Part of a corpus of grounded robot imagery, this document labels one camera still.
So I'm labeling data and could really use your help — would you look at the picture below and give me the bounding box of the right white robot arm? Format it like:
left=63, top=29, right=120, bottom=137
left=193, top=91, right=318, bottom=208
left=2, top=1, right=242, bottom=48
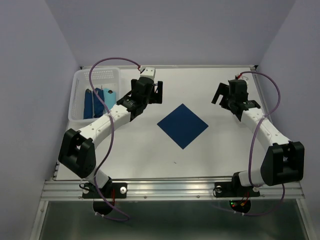
left=211, top=79, right=305, bottom=197

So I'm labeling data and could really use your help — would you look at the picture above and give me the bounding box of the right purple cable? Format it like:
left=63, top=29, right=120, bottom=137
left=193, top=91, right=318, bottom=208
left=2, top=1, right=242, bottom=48
left=211, top=71, right=286, bottom=217

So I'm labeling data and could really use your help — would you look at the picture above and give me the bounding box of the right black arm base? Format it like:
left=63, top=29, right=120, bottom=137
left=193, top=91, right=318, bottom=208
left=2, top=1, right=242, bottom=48
left=212, top=181, right=261, bottom=214

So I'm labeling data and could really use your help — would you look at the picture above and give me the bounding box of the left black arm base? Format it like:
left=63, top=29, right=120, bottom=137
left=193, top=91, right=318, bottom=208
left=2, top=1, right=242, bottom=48
left=78, top=181, right=128, bottom=217

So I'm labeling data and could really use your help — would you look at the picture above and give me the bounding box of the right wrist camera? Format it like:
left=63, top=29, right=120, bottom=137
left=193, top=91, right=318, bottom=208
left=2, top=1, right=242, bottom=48
left=235, top=74, right=249, bottom=82

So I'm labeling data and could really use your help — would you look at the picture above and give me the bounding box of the aluminium front rail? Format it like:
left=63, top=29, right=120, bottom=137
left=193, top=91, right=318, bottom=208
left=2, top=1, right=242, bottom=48
left=39, top=177, right=306, bottom=201

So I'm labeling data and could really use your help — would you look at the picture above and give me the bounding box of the light blue napkin roll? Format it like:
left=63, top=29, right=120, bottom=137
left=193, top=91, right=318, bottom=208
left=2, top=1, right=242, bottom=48
left=103, top=88, right=117, bottom=110

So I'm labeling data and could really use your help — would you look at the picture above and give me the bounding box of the dark blue napkin roll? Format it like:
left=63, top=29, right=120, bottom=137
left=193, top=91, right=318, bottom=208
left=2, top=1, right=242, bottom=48
left=83, top=88, right=93, bottom=119
left=92, top=87, right=105, bottom=118

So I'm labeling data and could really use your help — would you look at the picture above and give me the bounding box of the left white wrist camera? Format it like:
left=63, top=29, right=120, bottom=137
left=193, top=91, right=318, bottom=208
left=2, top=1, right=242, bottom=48
left=140, top=67, right=156, bottom=80

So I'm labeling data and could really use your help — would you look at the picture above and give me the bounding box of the dark blue paper napkin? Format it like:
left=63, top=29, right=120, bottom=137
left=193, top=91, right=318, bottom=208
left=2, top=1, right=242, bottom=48
left=157, top=103, right=209, bottom=150

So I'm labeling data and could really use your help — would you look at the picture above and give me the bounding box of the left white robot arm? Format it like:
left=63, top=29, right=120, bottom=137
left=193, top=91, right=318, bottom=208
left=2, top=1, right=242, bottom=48
left=58, top=76, right=163, bottom=190

